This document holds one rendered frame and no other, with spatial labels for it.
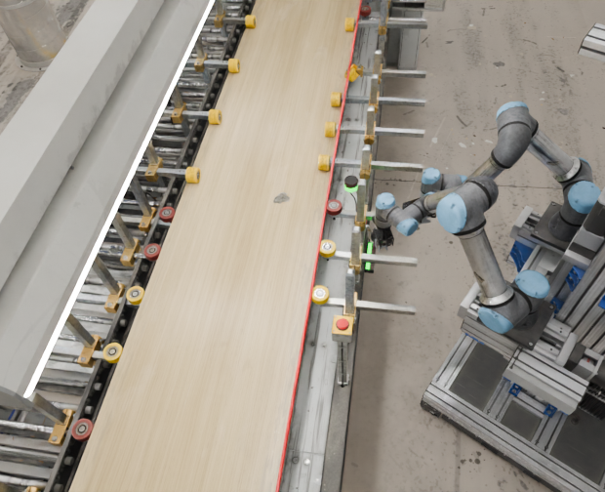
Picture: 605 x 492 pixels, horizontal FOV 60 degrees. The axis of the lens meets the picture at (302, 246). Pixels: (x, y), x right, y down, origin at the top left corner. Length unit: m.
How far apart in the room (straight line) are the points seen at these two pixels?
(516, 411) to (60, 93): 2.58
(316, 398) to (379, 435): 0.69
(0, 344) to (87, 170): 0.25
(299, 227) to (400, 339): 1.06
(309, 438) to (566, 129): 3.20
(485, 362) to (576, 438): 0.53
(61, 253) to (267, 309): 1.63
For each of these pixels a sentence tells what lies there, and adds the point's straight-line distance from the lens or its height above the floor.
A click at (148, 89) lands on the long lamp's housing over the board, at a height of 2.36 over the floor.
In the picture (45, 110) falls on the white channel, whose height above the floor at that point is 2.46.
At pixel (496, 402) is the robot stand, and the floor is 0.23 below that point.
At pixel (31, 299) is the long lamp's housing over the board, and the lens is 0.68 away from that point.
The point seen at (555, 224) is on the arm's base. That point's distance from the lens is 2.44.
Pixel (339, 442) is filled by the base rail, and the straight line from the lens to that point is 2.25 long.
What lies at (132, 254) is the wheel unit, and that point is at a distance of 2.65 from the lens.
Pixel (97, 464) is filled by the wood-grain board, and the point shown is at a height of 0.90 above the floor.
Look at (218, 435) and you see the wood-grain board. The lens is 2.10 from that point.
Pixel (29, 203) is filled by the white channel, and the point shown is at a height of 2.44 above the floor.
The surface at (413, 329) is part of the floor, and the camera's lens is 3.24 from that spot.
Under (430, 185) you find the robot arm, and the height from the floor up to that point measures 1.13.
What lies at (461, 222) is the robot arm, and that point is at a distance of 1.72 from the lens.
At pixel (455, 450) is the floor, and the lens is 3.02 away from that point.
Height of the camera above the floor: 2.87
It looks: 54 degrees down
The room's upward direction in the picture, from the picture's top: 7 degrees counter-clockwise
